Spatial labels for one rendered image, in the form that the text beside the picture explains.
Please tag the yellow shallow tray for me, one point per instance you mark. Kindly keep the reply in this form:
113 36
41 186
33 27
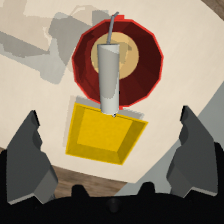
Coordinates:
100 137

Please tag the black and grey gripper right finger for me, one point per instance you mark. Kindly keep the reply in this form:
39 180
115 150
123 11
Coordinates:
196 171

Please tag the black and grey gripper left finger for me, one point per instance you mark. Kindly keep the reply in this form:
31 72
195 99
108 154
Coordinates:
27 178

